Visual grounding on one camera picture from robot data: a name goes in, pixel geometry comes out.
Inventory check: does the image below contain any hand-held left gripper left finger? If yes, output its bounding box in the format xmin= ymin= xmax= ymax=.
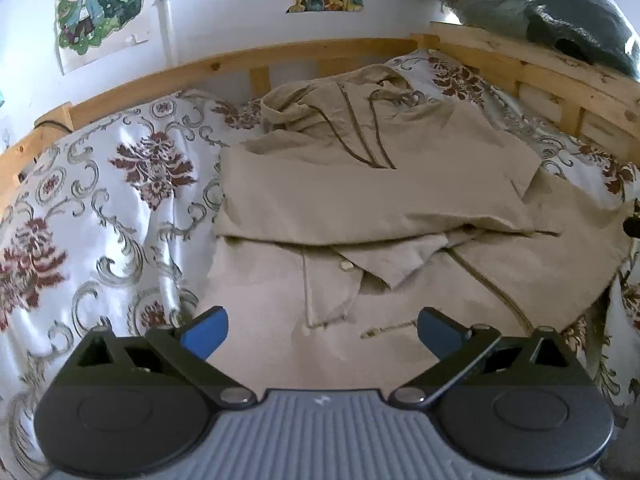
xmin=64 ymin=306 xmax=258 ymax=408

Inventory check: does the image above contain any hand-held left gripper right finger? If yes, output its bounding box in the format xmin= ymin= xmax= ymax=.
xmin=389 ymin=306 xmax=584 ymax=408

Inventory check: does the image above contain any beige jacket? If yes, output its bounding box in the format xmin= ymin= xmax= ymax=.
xmin=192 ymin=62 xmax=636 ymax=396

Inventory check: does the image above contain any clear bag of clothes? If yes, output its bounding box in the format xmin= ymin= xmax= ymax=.
xmin=415 ymin=0 xmax=640 ymax=81

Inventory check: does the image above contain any floral patterned bedsheet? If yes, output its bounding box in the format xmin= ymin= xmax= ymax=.
xmin=0 ymin=49 xmax=640 ymax=480

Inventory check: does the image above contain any wooden bed frame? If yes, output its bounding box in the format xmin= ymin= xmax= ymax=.
xmin=0 ymin=22 xmax=640 ymax=211

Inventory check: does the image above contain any white wall conduit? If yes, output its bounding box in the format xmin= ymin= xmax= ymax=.
xmin=159 ymin=0 xmax=175 ymax=68

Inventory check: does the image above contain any cartoon figure wall poster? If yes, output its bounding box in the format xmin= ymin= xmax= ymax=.
xmin=52 ymin=0 xmax=153 ymax=76

